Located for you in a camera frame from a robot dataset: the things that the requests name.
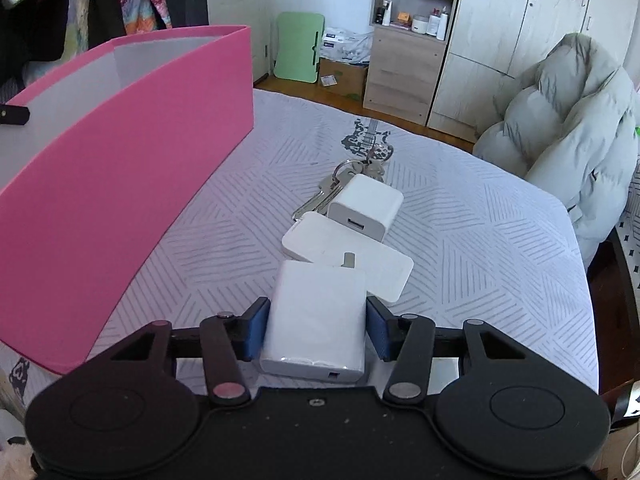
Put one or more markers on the grey puffer jacket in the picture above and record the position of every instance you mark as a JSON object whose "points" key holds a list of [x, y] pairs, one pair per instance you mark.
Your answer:
{"points": [[568, 126]]}

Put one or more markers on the green folding table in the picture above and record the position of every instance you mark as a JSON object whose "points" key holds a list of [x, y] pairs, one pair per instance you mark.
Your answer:
{"points": [[299, 36]]}

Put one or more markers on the wooden shelf cabinet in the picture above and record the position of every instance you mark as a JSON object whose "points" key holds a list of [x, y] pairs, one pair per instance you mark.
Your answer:
{"points": [[409, 47]]}

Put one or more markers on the white rectangular power adapter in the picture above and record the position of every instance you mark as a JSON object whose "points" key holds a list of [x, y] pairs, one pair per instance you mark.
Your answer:
{"points": [[317, 323]]}

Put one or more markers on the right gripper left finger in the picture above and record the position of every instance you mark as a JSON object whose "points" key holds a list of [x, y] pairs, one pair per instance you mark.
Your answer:
{"points": [[226, 340]]}

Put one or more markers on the pink cardboard box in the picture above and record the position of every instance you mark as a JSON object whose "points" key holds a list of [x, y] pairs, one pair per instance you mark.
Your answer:
{"points": [[117, 142]]}

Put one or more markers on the floral quilt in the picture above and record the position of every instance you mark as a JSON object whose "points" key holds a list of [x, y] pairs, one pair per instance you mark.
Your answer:
{"points": [[94, 22]]}

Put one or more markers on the black hanging coat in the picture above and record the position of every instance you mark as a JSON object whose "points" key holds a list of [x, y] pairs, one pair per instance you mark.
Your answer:
{"points": [[33, 35]]}

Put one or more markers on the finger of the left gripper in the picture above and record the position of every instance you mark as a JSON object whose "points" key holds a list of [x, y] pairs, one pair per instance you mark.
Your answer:
{"points": [[14, 115]]}

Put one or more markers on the light wooden wardrobe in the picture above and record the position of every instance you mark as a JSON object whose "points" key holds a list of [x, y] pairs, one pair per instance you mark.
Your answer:
{"points": [[493, 41]]}

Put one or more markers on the white cube charger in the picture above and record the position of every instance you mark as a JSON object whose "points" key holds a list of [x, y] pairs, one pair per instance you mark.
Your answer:
{"points": [[367, 206]]}

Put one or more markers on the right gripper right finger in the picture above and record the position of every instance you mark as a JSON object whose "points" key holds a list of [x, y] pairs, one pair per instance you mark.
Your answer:
{"points": [[407, 343]]}

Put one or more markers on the cardboard box on floor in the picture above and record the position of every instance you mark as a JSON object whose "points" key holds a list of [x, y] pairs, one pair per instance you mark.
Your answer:
{"points": [[343, 79]]}

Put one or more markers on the bunch of keys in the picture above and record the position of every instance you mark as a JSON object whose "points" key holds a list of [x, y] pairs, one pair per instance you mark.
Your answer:
{"points": [[334, 184]]}

